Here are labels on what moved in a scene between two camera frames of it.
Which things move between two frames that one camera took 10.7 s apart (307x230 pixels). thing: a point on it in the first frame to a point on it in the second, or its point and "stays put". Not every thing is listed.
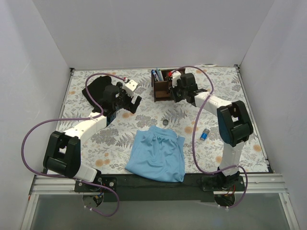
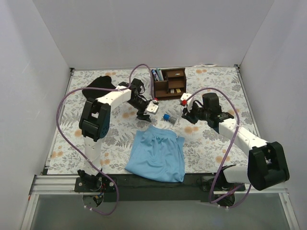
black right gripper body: x=174 y=88 to x=190 y=115
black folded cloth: x=96 y=89 stays put
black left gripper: x=128 y=101 to x=142 y=110
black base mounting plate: x=119 y=188 stays put
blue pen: x=158 y=74 stays put
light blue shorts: x=158 y=153 stays put
